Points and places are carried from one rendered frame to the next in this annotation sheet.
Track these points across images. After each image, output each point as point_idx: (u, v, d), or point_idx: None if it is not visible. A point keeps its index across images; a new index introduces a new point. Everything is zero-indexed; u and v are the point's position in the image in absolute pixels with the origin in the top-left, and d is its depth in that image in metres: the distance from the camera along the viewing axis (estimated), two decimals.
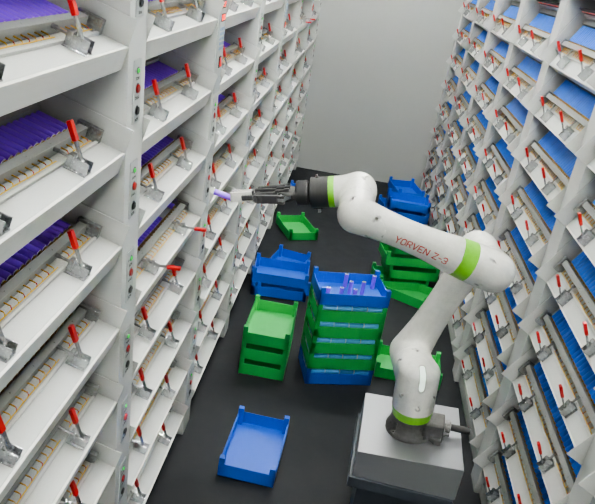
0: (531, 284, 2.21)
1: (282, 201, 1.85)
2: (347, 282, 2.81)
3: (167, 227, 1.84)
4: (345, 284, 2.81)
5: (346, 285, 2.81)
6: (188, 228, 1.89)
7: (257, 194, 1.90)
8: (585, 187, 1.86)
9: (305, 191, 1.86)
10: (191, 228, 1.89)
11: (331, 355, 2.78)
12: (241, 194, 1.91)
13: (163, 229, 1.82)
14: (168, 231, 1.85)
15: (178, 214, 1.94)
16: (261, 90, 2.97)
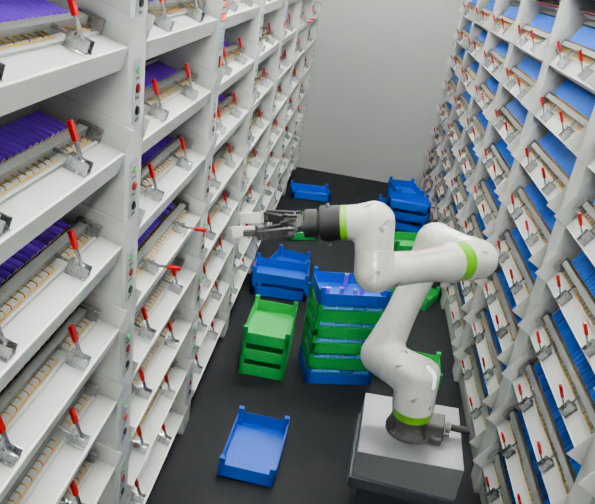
0: (531, 284, 2.21)
1: (293, 233, 1.63)
2: (347, 282, 2.81)
3: (167, 227, 1.84)
4: (345, 284, 2.81)
5: (346, 285, 2.81)
6: (188, 228, 1.89)
7: (262, 229, 1.64)
8: (585, 187, 1.86)
9: (314, 222, 1.65)
10: (191, 228, 1.89)
11: (331, 355, 2.78)
12: (243, 229, 1.66)
13: (163, 229, 1.82)
14: (168, 231, 1.85)
15: (178, 214, 1.94)
16: (261, 90, 2.97)
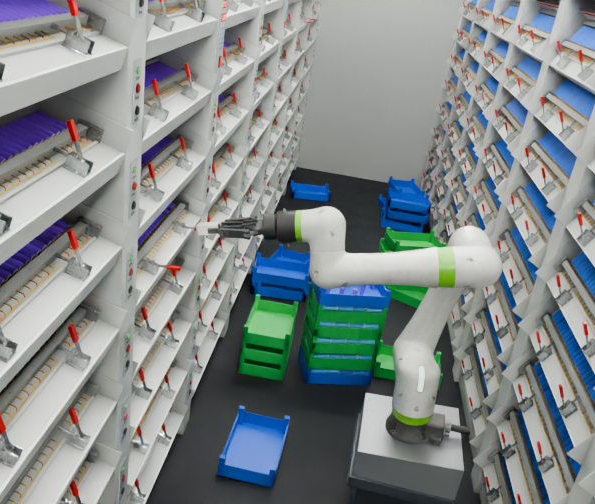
0: (531, 284, 2.21)
1: (248, 236, 1.81)
2: None
3: (167, 227, 1.84)
4: None
5: None
6: (188, 228, 1.89)
7: (223, 228, 1.85)
8: (585, 187, 1.86)
9: (272, 226, 1.82)
10: (191, 228, 1.89)
11: (331, 355, 2.78)
12: (207, 227, 1.87)
13: (163, 229, 1.82)
14: (168, 231, 1.85)
15: (178, 214, 1.94)
16: (261, 90, 2.97)
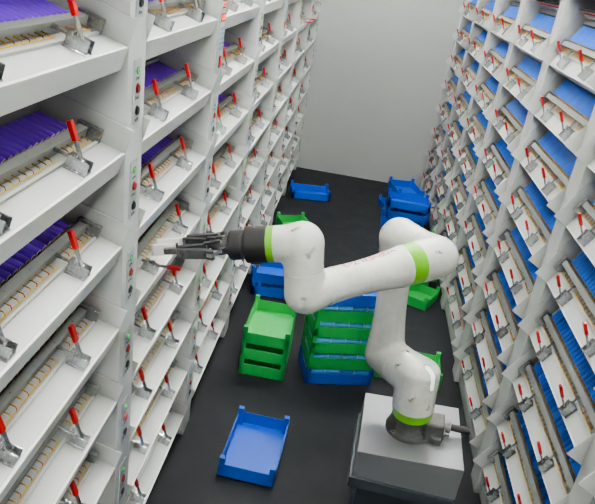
0: (531, 284, 2.21)
1: (211, 256, 1.55)
2: None
3: (161, 224, 1.84)
4: None
5: None
6: (180, 221, 1.88)
7: (182, 247, 1.59)
8: (585, 187, 1.86)
9: (238, 244, 1.56)
10: (179, 218, 1.88)
11: (331, 355, 2.78)
12: (164, 247, 1.60)
13: (157, 226, 1.82)
14: (162, 228, 1.85)
15: (172, 211, 1.94)
16: (261, 90, 2.97)
